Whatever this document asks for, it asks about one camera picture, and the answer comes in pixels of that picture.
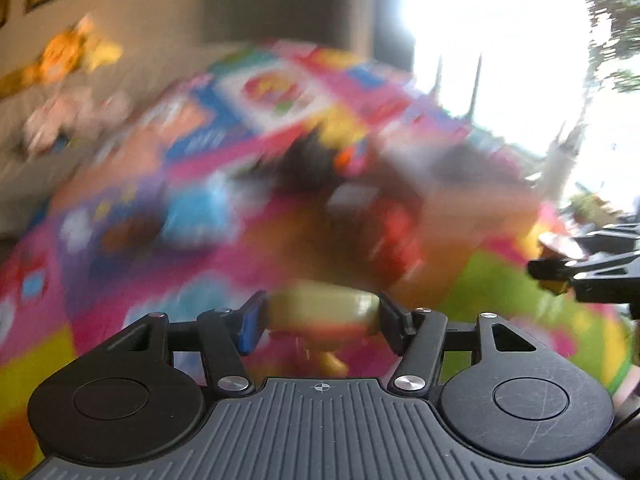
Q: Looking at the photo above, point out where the yellow plush toy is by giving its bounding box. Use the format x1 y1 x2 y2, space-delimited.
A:
1 14 124 100

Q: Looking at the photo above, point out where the yellow-green tape roll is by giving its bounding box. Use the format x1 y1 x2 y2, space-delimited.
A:
267 281 380 337

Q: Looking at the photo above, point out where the colourful cartoon play mat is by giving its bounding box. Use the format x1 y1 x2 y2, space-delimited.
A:
1 41 632 479

